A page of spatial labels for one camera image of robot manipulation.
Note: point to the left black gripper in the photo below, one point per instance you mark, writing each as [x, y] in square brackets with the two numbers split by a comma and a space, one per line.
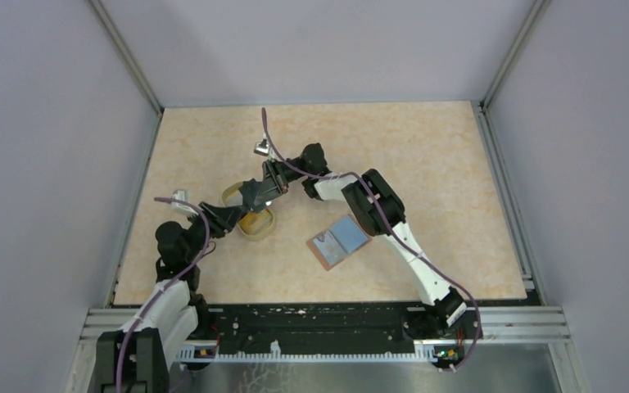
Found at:
[221, 219]

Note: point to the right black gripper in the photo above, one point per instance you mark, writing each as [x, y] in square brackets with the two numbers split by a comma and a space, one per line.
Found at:
[274, 184]

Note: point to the beige oval card tray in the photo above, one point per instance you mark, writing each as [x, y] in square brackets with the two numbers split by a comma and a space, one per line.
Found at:
[254, 226]

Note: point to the brown leather card holder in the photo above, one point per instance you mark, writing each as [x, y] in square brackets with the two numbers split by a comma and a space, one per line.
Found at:
[338, 242]

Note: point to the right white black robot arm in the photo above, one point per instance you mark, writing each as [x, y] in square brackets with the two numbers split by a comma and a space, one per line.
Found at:
[376, 207]

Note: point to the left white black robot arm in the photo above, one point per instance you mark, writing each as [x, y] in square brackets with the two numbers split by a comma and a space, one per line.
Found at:
[138, 355]

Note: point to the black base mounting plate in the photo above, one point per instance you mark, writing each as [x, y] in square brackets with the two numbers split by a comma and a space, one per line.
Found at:
[339, 328]

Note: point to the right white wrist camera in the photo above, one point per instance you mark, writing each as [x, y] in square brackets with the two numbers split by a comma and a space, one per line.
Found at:
[262, 148]

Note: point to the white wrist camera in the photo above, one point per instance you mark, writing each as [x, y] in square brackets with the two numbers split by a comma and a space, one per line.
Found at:
[262, 148]
[180, 195]

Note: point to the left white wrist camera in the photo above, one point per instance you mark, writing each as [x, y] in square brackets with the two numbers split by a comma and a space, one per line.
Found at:
[180, 195]

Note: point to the left aluminium corner post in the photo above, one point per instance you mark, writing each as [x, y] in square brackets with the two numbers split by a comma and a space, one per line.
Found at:
[122, 50]

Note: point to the aluminium corner post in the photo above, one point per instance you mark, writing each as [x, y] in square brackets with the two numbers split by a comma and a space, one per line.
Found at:
[122, 50]
[536, 11]

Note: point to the aluminium frame rail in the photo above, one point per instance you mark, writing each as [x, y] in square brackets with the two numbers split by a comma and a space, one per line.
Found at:
[519, 324]

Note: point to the right aluminium corner post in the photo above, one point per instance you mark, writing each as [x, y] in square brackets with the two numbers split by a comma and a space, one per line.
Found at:
[536, 11]

